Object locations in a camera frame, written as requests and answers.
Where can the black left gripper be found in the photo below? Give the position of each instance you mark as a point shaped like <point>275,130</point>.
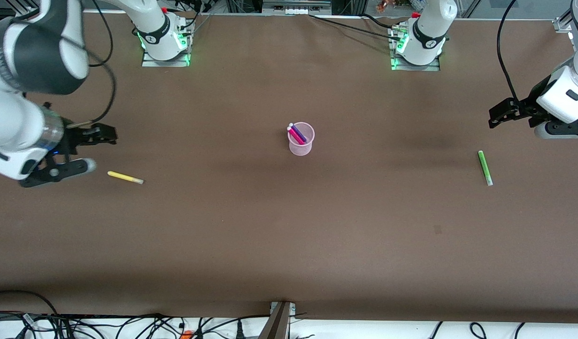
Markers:
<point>527,107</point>

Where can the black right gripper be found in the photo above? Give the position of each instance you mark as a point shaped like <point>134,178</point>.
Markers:
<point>74,139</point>

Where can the pink highlighter pen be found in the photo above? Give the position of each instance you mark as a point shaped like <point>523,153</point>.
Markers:
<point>296,136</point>

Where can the purple highlighter pen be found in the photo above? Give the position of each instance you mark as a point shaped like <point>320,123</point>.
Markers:
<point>300,134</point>

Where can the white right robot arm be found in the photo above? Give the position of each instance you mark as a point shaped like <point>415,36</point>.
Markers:
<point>15,122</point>

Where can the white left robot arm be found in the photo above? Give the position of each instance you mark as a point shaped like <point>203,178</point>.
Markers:
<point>564,96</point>

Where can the pink mesh pen holder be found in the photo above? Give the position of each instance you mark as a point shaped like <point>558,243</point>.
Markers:
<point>302,149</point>

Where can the yellow highlighter pen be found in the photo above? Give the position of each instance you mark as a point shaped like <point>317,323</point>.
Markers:
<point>124,177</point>

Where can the green highlighter pen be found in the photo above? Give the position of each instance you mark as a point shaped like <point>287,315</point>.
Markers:
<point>484,167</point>

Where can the orange plug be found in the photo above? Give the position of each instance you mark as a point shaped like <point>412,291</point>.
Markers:
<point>187,335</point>

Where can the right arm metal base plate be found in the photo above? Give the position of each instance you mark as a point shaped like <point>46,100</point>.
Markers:
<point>166,63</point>

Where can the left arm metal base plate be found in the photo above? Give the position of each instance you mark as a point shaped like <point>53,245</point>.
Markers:
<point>416,68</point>

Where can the dark table support post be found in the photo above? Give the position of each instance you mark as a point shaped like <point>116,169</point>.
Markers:
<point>275,325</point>

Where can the metal table edge bracket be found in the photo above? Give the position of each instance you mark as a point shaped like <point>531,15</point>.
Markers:
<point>292,308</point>

